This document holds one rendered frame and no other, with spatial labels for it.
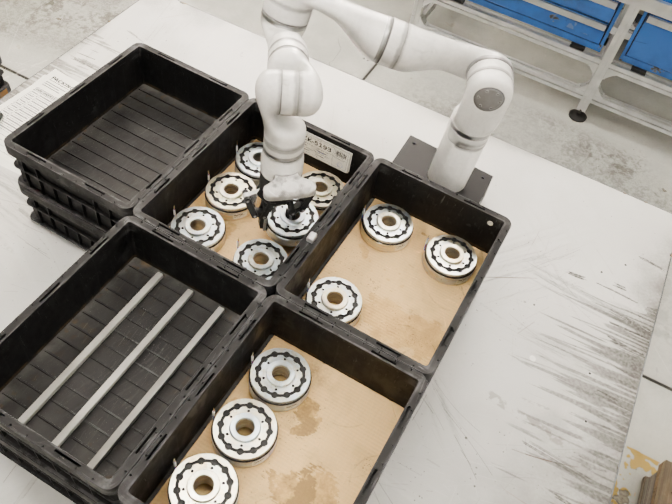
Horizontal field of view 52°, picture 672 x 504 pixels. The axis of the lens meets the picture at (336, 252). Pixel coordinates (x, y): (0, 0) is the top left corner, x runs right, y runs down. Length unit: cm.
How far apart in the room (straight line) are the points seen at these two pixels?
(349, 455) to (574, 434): 49
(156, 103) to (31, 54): 163
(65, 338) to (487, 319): 83
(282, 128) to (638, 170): 224
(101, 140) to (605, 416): 117
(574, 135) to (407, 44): 190
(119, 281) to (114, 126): 41
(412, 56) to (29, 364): 87
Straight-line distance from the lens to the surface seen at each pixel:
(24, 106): 186
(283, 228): 131
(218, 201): 138
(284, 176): 118
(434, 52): 139
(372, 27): 135
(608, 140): 324
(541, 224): 172
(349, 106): 186
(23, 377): 124
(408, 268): 135
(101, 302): 128
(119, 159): 151
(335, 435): 116
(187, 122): 158
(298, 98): 107
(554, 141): 311
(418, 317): 129
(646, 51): 308
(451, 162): 152
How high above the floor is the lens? 189
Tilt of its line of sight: 52 degrees down
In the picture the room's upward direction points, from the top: 12 degrees clockwise
